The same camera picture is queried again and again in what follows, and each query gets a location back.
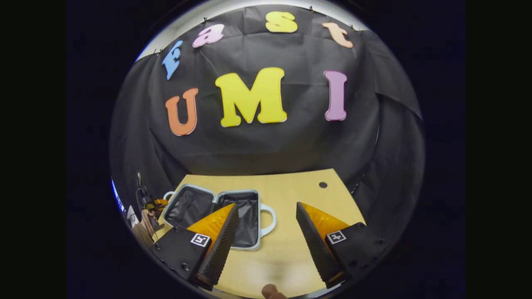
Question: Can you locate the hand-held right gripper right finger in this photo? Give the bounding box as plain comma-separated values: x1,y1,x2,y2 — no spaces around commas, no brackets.
296,202,387,289

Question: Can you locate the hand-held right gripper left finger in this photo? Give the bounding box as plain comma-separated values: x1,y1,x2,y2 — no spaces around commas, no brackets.
150,203,240,291

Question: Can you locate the light blue suitcase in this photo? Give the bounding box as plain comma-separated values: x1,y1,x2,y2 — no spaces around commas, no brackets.
162,184,277,251

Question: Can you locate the dark upright stand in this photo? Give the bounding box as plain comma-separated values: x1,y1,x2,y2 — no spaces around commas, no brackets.
136,172,146,209

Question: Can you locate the black backdrop cloth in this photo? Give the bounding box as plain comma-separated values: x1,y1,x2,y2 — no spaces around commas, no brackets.
109,4,425,250

